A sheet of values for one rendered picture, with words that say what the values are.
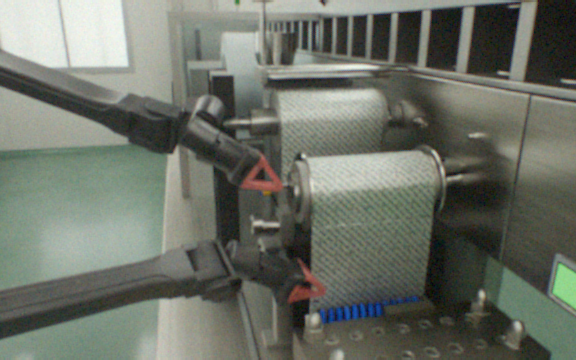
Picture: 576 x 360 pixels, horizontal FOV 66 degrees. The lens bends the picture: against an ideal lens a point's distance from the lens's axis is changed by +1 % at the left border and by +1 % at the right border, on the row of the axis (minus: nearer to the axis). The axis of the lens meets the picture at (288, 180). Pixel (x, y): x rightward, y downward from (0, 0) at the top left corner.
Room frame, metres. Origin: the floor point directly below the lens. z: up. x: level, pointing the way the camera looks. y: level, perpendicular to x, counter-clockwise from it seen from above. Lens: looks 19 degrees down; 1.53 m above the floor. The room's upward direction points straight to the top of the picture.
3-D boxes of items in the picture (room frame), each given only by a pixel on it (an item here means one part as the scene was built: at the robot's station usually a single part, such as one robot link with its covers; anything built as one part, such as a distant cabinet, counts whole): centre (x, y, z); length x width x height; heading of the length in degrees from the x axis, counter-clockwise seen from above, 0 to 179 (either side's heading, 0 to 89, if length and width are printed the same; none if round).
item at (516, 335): (0.63, -0.39, 1.05); 0.04 x 0.04 x 0.04
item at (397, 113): (1.08, -0.25, 1.33); 0.07 x 0.07 x 0.07; 14
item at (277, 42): (1.50, 0.04, 1.50); 0.14 x 0.14 x 0.06
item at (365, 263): (0.74, -0.16, 1.11); 0.23 x 0.01 x 0.18; 104
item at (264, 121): (1.01, 0.06, 1.33); 0.06 x 0.06 x 0.06; 14
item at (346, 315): (0.72, -0.16, 1.03); 0.21 x 0.04 x 0.03; 104
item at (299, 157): (0.77, -0.03, 1.25); 0.15 x 0.01 x 0.15; 13
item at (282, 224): (0.80, 0.02, 1.05); 0.06 x 0.05 x 0.31; 104
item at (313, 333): (0.64, -0.05, 1.05); 0.04 x 0.04 x 0.04
